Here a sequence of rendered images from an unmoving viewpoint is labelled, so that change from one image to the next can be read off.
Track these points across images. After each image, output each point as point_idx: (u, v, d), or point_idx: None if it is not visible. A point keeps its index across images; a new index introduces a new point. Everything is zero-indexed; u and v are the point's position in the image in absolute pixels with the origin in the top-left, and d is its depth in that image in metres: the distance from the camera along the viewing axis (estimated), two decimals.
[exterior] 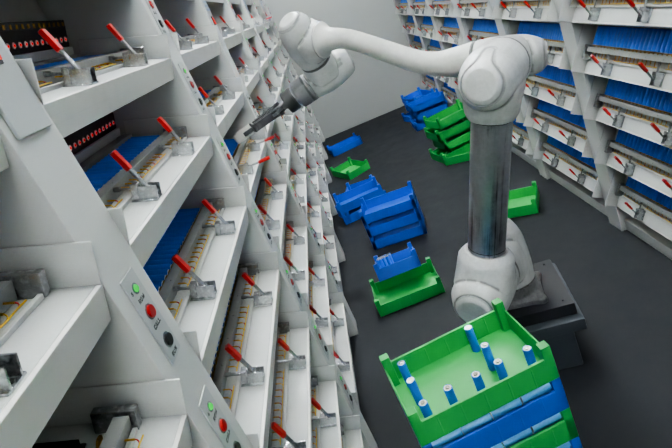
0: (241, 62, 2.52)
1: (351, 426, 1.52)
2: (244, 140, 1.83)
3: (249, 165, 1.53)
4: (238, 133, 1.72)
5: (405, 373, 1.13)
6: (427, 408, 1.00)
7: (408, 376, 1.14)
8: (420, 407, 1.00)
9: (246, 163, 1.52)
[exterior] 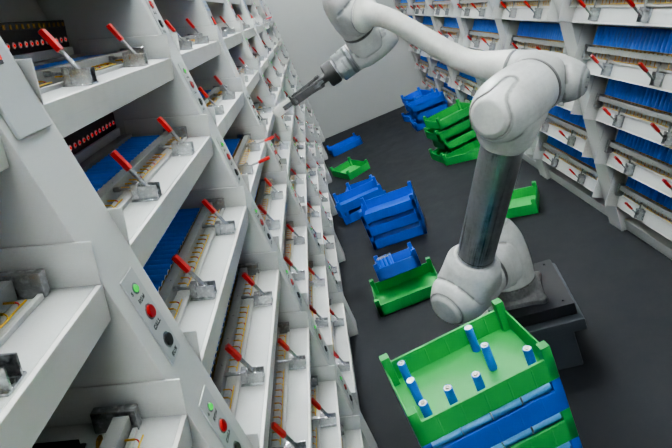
0: (241, 62, 2.52)
1: (351, 426, 1.52)
2: (244, 140, 1.83)
3: (249, 165, 1.53)
4: (279, 115, 1.64)
5: (405, 373, 1.13)
6: (427, 408, 1.00)
7: (408, 376, 1.14)
8: (420, 407, 1.00)
9: (246, 163, 1.52)
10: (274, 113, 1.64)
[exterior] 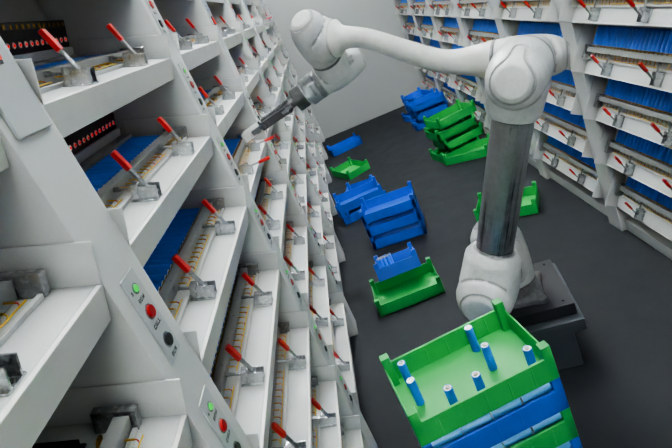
0: (241, 62, 2.52)
1: (351, 426, 1.52)
2: (244, 140, 1.83)
3: (249, 165, 1.53)
4: (248, 140, 1.64)
5: (405, 373, 1.13)
6: None
7: (408, 376, 1.14)
8: None
9: (246, 163, 1.52)
10: (243, 138, 1.64)
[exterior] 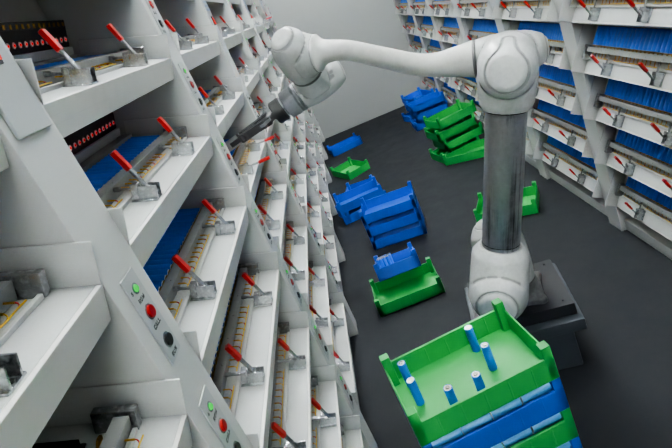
0: (241, 62, 2.52)
1: (351, 426, 1.52)
2: None
3: (249, 165, 1.53)
4: None
5: (405, 373, 1.13)
6: None
7: (408, 376, 1.14)
8: None
9: (246, 163, 1.52)
10: None
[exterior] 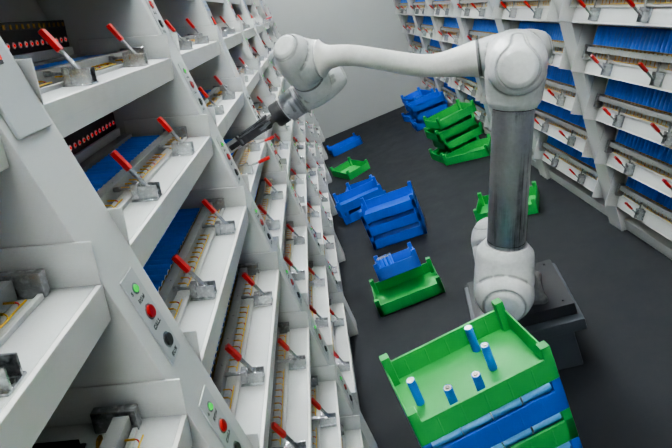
0: (241, 62, 2.52)
1: (351, 426, 1.52)
2: None
3: (249, 165, 1.53)
4: None
5: None
6: None
7: None
8: None
9: (246, 163, 1.52)
10: None
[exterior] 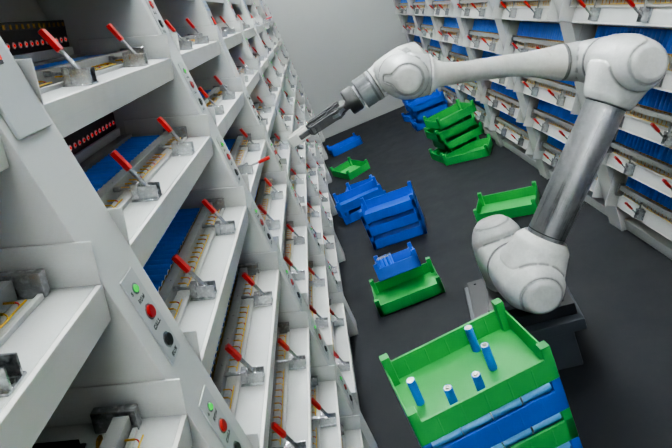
0: (241, 62, 2.52)
1: (351, 426, 1.52)
2: (238, 140, 1.83)
3: (249, 165, 1.53)
4: (291, 135, 1.53)
5: None
6: None
7: None
8: None
9: (246, 163, 1.52)
10: None
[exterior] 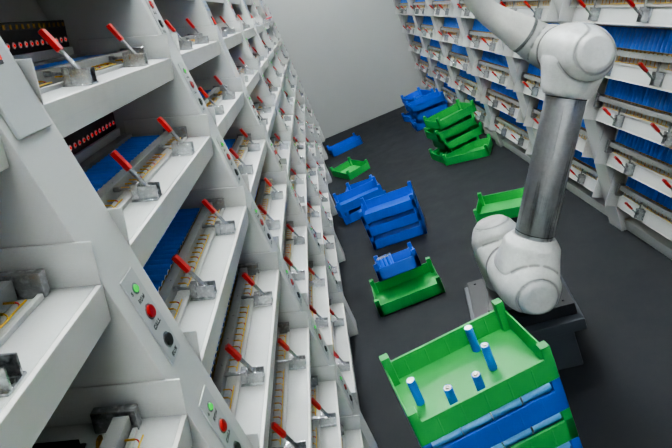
0: (241, 62, 2.52)
1: (351, 426, 1.52)
2: (238, 140, 1.83)
3: (244, 165, 1.53)
4: None
5: None
6: None
7: None
8: None
9: None
10: None
